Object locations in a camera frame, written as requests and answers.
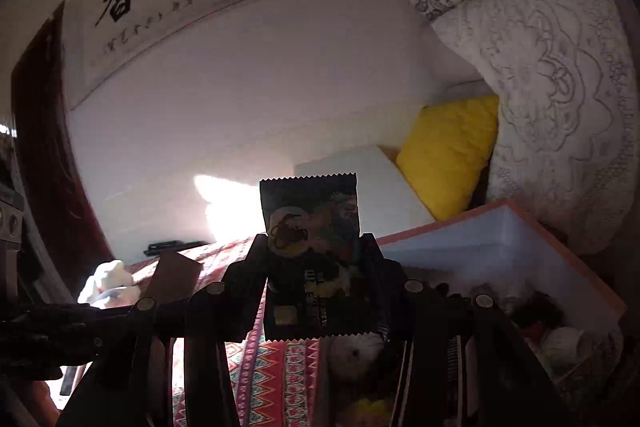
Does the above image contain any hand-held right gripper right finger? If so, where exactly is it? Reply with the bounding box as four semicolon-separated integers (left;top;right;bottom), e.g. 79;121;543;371
357;233;571;427

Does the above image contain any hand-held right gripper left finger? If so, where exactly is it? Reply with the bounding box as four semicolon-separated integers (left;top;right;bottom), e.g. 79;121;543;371
57;233;273;427

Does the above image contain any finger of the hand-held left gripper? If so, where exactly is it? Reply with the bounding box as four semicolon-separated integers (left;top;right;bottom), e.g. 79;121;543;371
0;304;140;379

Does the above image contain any dark snack packet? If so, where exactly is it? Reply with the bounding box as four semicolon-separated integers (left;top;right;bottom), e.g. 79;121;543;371
259;173;362;341

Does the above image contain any brown cardboard box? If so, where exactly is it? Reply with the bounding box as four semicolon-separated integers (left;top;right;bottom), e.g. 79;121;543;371
139;249;205;304

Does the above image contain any orange storage box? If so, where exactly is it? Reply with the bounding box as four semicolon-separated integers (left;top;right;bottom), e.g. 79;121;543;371
320;198;629;427

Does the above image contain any yellow plush toy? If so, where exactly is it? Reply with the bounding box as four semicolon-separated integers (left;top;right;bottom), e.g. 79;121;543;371
349;396;397;427

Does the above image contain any red patterned desktop cloth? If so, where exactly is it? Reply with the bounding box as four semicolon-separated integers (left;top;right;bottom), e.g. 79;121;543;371
125;236;332;427

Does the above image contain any white plush sheep toy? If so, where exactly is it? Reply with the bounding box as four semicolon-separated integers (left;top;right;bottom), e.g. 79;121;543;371
76;259;144;309

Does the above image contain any black device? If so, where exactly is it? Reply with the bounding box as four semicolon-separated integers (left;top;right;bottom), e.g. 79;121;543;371
144;239;210;258

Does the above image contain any white fluffy toy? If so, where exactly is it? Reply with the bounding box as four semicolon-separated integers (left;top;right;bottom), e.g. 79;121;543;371
329;331;387;384

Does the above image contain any yellow pillow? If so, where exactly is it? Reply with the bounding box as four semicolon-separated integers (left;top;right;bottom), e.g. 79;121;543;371
394;94;502;224

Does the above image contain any pale round ball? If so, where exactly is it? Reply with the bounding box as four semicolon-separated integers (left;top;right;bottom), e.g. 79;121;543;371
539;326;587;370

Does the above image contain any white embroidered pillow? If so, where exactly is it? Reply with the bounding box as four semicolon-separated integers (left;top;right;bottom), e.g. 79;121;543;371
429;0;640;258

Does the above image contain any dark red door frame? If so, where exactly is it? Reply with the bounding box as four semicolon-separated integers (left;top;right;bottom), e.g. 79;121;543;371
9;4;117;290

